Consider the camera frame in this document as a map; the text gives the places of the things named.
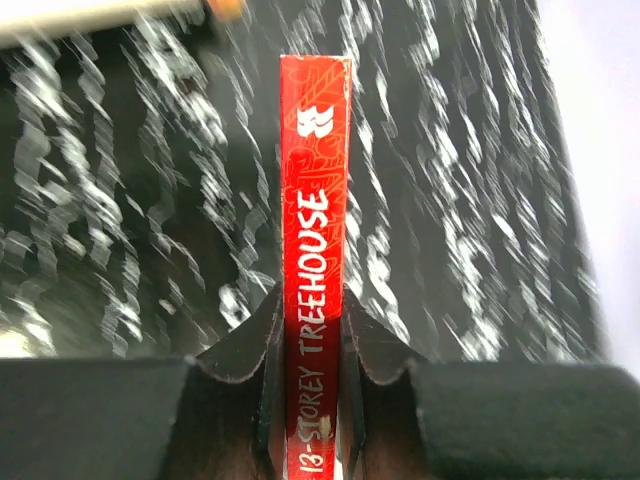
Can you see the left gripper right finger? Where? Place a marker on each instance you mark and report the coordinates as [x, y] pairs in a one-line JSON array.
[[405, 417]]

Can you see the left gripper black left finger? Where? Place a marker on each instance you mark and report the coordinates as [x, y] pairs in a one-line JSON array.
[[219, 415]]

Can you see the red puzzle book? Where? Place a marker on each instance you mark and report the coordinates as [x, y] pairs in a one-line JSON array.
[[315, 100]]

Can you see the black marble pattern mat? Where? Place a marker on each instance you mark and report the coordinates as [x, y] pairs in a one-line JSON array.
[[140, 196]]

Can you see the white two-tier wooden shelf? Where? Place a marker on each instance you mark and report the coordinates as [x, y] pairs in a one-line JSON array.
[[33, 19]]

